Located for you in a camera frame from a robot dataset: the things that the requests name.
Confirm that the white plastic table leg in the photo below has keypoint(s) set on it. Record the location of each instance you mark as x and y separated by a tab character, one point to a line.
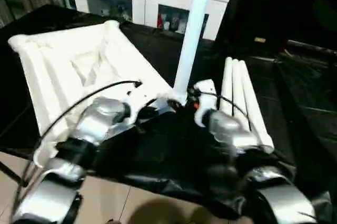
252	103
227	82
238	87
194	37

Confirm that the small yellow label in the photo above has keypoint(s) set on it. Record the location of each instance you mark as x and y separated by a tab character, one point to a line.
259	39

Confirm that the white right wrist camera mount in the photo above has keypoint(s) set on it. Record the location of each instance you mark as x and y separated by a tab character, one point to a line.
206	97

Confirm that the black metal table leg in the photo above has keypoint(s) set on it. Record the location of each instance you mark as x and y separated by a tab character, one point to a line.
13	174

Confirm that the black plastic mat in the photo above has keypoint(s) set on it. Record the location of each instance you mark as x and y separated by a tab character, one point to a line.
171	142

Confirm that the white plastic table top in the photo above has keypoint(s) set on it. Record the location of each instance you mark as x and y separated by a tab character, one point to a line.
65	63

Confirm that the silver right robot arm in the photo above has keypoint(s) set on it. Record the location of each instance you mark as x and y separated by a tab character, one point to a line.
229	129

